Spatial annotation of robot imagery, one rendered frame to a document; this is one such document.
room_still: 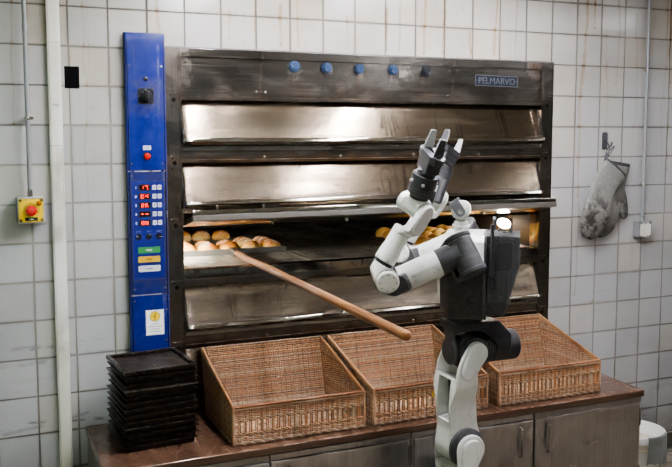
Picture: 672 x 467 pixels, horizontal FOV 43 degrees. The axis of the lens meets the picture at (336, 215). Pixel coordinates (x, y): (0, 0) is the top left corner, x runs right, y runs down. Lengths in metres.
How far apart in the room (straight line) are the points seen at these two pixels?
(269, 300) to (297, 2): 1.30
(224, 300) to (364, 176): 0.84
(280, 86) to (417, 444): 1.61
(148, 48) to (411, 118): 1.24
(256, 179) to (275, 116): 0.28
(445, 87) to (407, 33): 0.32
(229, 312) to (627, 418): 1.88
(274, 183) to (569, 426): 1.68
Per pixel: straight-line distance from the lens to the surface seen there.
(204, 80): 3.62
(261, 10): 3.70
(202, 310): 3.66
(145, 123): 3.51
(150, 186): 3.52
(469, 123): 4.12
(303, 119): 3.74
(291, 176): 3.73
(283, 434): 3.37
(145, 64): 3.52
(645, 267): 4.86
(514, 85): 4.28
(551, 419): 3.92
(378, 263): 2.81
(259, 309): 3.73
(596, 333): 4.71
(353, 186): 3.82
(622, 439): 4.22
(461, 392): 3.12
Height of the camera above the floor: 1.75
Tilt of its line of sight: 5 degrees down
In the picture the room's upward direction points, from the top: straight up
